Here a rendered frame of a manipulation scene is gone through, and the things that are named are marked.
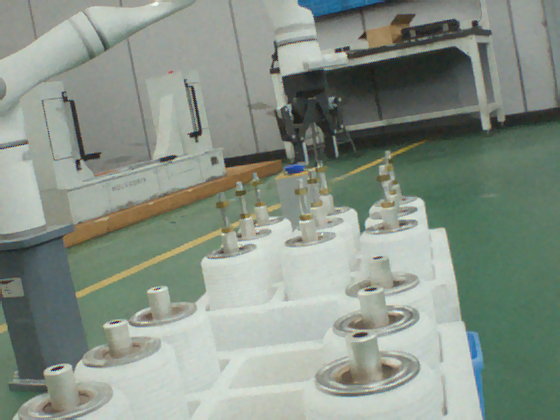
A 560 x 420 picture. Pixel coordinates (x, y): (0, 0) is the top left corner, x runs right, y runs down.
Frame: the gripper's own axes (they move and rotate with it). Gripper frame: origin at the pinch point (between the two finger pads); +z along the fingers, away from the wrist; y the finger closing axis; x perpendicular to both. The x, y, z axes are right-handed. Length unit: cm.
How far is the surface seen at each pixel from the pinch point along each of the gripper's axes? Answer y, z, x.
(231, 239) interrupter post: 25.8, 8.4, 7.2
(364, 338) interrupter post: 53, 7, 60
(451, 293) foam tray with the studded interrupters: 11.7, 18.9, 34.5
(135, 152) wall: -271, 7, -568
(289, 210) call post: -4.6, 10.9, -16.0
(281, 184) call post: -4.2, 5.6, -16.5
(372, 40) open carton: -340, -48, -294
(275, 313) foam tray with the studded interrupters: 27.1, 18.4, 16.2
